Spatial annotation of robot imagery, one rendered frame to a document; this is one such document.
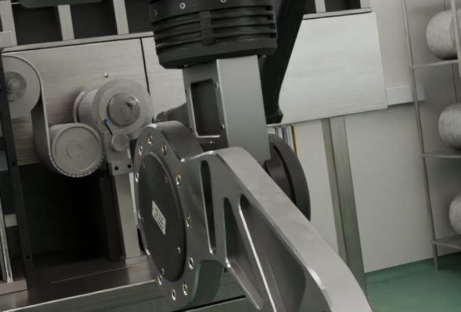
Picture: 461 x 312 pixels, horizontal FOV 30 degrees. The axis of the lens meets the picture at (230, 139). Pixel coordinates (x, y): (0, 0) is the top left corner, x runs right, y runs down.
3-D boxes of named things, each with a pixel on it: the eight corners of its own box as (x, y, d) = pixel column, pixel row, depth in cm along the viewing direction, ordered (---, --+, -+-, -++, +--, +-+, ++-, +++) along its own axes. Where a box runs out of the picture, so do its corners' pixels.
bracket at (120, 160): (126, 265, 195) (107, 132, 194) (120, 261, 201) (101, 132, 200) (147, 260, 197) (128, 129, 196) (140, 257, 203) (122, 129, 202)
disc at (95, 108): (96, 145, 200) (87, 82, 199) (96, 145, 201) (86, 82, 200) (157, 136, 205) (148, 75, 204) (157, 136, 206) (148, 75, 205)
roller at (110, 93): (103, 137, 200) (95, 88, 199) (82, 137, 224) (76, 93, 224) (150, 130, 204) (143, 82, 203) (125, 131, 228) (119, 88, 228)
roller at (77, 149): (55, 178, 197) (47, 127, 196) (40, 174, 221) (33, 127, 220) (106, 170, 201) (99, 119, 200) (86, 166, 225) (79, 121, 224)
